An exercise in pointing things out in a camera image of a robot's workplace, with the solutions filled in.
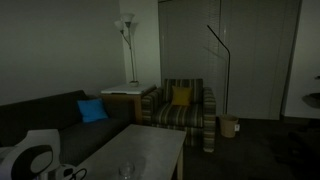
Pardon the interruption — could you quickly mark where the yellow cushion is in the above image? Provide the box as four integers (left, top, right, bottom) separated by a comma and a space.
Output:
171, 85, 194, 107

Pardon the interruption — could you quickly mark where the striped armchair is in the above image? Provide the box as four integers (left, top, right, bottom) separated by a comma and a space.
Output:
141, 78, 217, 153

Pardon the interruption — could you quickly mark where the white flat board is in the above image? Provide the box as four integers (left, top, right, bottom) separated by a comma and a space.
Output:
100, 83, 157, 96

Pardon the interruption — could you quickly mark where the wooden side table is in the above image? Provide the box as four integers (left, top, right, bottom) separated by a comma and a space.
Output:
99, 84, 158, 126

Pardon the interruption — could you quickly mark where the white multi-shade floor lamp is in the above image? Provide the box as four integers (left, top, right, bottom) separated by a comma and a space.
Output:
113, 12, 141, 88

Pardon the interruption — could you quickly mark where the thin black floor lamp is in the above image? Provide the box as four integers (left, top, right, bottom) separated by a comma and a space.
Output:
206, 24, 232, 116

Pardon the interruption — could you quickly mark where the blue cushion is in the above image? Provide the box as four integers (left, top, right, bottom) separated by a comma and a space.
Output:
76, 97, 110, 124

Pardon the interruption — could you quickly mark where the wicker waste basket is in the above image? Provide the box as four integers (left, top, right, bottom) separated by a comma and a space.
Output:
218, 113, 240, 139

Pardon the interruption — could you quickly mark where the clear glass jar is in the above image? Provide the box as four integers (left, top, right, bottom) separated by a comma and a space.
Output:
118, 161, 136, 180

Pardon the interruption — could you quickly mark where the dark grey fabric sofa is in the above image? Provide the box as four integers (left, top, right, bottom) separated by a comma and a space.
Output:
0, 89, 135, 168

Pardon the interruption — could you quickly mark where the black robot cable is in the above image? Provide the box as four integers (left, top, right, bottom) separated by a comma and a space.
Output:
69, 167, 88, 180

